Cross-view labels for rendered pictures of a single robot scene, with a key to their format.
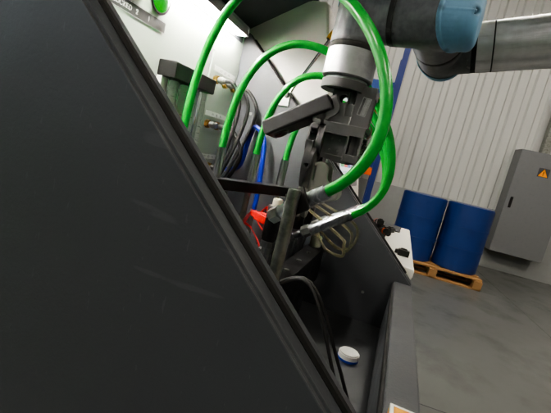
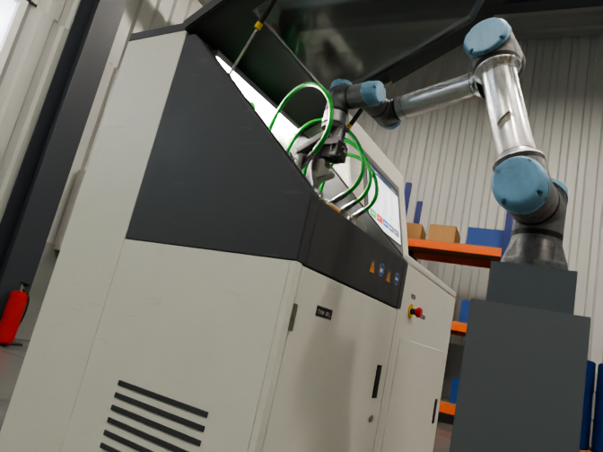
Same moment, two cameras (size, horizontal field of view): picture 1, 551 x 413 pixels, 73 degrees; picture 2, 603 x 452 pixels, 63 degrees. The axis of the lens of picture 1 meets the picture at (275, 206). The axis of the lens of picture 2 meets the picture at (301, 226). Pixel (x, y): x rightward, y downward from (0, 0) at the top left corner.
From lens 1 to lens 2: 110 cm
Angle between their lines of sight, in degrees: 26
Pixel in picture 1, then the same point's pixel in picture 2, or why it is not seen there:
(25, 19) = (214, 91)
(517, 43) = (408, 101)
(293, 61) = not seen: hidden behind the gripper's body
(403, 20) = (349, 95)
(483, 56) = (397, 109)
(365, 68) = (338, 117)
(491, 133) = not seen: outside the picture
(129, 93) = (242, 101)
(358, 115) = (336, 135)
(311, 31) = not seen: hidden behind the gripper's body
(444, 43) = (366, 100)
